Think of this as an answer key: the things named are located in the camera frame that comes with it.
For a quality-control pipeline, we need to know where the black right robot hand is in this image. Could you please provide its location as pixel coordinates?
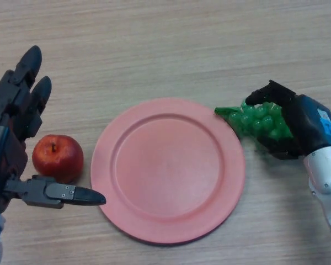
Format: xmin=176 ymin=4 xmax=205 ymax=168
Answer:
xmin=244 ymin=79 xmax=331 ymax=161

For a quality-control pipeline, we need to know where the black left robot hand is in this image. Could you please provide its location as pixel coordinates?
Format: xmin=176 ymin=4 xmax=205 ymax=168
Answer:
xmin=0 ymin=45 xmax=107 ymax=214

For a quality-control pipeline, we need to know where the green grapes bunch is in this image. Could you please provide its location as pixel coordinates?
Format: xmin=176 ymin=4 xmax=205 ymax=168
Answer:
xmin=214 ymin=101 xmax=293 ymax=145

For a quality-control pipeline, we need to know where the pink round plate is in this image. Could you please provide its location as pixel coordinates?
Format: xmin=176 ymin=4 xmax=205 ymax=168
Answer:
xmin=90 ymin=98 xmax=246 ymax=244

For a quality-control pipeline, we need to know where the red apple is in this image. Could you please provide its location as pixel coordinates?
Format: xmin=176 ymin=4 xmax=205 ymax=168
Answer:
xmin=32 ymin=134 xmax=84 ymax=184

